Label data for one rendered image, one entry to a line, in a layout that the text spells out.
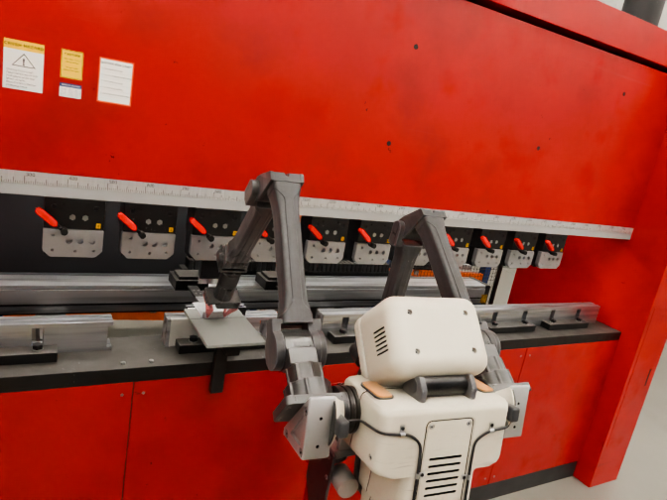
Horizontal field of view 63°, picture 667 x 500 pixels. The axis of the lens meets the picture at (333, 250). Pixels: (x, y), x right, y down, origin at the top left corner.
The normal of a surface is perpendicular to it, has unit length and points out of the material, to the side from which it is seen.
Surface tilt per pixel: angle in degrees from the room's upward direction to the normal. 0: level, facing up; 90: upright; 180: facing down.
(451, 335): 48
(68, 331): 90
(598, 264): 90
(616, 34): 90
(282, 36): 90
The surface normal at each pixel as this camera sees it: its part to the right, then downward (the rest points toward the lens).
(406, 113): 0.47, 0.30
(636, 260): -0.86, -0.04
